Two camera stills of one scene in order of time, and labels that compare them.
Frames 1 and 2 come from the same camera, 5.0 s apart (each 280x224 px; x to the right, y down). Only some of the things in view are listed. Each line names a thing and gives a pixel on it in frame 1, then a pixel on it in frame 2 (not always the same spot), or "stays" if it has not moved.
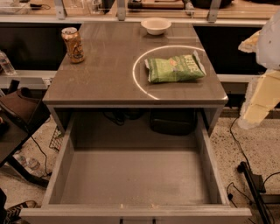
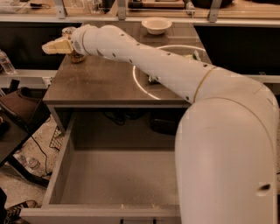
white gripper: x=269 y=44 to x=76 y=40
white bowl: x=156 y=26 stays
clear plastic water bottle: x=6 y=65 stays
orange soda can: x=73 y=45 stays
